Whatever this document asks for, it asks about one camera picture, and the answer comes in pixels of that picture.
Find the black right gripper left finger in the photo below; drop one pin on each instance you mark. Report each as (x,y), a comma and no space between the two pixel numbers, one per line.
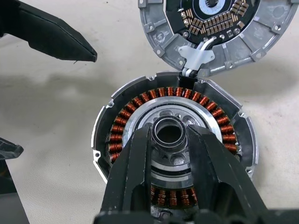
(126,168)

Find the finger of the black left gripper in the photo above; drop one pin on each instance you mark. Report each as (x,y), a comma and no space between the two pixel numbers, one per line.
(9,177)
(46,30)

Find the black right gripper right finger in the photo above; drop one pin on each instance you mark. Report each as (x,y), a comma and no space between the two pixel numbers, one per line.
(217,172)

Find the silver spoked rotor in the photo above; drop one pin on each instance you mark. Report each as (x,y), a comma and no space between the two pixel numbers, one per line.
(172,102)

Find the motor housing with copper windings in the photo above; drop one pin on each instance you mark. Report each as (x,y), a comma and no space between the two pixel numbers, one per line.
(217,93)

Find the silver motor lid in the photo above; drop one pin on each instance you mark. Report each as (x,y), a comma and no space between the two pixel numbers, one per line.
(257,35)

